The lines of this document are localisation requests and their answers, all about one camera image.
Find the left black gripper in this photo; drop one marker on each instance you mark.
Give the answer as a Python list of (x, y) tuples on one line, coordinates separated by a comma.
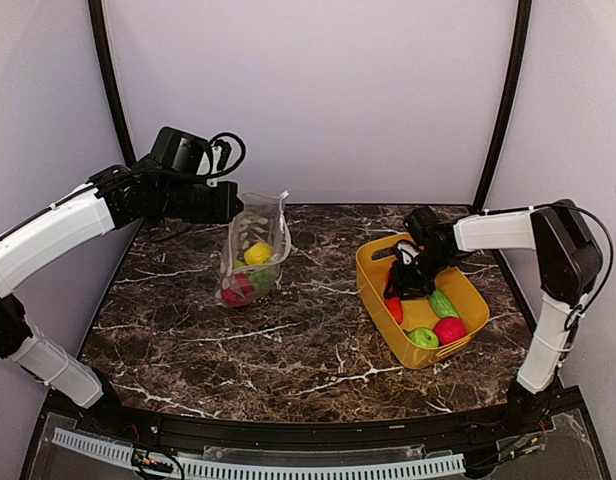
[(225, 212)]

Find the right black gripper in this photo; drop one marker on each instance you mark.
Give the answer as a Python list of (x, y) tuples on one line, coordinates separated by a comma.
[(402, 283)]

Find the red chili pepper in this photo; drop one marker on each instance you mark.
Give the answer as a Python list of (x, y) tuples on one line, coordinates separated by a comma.
[(394, 307)]

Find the yellow plastic basket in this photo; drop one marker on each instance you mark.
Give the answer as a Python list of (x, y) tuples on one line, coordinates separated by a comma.
[(371, 281)]

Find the green bitter gourd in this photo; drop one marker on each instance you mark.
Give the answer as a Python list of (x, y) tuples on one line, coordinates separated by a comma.
[(441, 305)]

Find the clear zip top bag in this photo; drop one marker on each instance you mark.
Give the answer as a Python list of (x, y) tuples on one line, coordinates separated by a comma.
[(262, 220)]

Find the green apple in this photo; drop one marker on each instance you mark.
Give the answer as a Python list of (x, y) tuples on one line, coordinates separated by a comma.
[(424, 338)]

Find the red pomegranate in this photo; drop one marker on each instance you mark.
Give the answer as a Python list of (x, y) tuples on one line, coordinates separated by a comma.
[(449, 330)]

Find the yellow bell pepper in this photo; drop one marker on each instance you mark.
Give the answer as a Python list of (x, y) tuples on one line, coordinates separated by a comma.
[(258, 254)]

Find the light green chayote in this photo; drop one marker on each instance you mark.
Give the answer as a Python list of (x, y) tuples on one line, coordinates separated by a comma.
[(263, 280)]

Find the red tomato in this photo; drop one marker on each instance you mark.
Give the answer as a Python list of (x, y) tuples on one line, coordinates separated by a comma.
[(237, 290)]

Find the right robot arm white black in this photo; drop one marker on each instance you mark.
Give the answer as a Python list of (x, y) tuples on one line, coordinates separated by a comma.
[(572, 269)]

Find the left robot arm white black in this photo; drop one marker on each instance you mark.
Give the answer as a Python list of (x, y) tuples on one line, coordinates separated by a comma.
[(108, 201)]

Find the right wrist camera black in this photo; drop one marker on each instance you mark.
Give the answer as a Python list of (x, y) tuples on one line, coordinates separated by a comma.
[(430, 236)]

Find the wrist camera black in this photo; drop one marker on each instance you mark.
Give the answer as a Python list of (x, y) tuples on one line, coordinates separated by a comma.
[(430, 236), (191, 159)]

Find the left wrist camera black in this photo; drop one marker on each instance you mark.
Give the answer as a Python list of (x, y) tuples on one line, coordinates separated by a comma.
[(191, 159)]

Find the black front rail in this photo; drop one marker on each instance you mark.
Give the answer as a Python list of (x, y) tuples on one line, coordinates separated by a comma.
[(465, 431)]

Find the grey slotted cable duct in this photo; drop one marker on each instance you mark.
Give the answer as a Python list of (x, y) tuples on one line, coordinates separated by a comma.
[(233, 463)]

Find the left black frame post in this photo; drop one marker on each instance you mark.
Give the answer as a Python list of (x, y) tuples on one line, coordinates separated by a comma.
[(109, 80)]

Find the black frame post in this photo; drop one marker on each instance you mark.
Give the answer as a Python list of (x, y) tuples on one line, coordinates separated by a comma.
[(109, 80), (508, 95)]

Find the right black frame post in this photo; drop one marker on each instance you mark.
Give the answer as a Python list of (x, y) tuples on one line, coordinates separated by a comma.
[(508, 95)]

